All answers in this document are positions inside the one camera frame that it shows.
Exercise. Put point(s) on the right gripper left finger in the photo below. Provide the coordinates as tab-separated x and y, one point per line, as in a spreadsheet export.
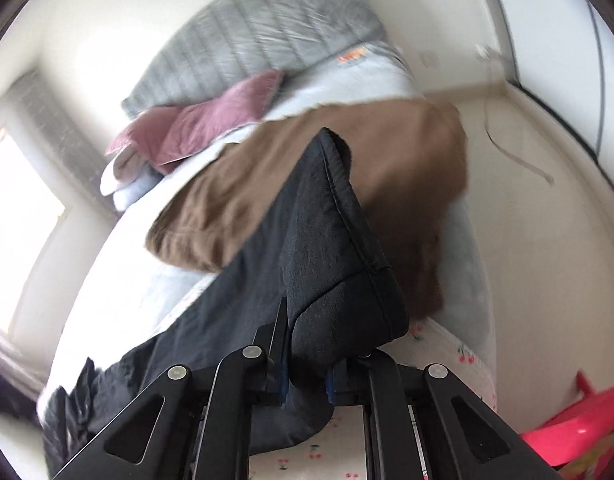
191	424

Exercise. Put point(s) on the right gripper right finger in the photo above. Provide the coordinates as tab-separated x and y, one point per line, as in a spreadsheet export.
459	436

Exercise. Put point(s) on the black padded coat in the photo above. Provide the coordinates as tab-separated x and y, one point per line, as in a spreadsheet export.
338	305

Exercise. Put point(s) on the cherry print bed sheet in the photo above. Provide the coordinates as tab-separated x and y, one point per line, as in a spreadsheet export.
377	441

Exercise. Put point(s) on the red plastic stool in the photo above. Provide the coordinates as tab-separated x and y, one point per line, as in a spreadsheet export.
578	442

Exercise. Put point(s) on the light blue folded blanket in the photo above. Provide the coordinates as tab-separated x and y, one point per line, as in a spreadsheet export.
147	179

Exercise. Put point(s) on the white folded blanket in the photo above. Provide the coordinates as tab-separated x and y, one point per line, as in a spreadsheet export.
123	169

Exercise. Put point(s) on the brown garment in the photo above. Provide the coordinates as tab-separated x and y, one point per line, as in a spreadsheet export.
388	169

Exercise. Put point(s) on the window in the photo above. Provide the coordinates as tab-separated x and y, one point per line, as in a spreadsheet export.
29	213

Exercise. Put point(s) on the pink velvet pillow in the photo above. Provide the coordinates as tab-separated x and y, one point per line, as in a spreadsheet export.
166	135

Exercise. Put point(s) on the grey padded headboard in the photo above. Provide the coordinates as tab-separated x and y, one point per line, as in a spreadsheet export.
232	40

